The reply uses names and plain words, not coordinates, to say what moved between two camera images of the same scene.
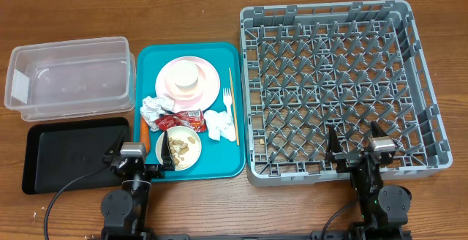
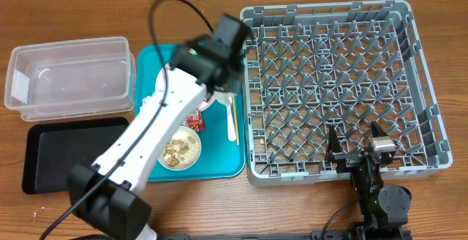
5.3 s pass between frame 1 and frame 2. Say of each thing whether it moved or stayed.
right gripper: stayed
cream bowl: stayed
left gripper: moved
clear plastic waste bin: stayed
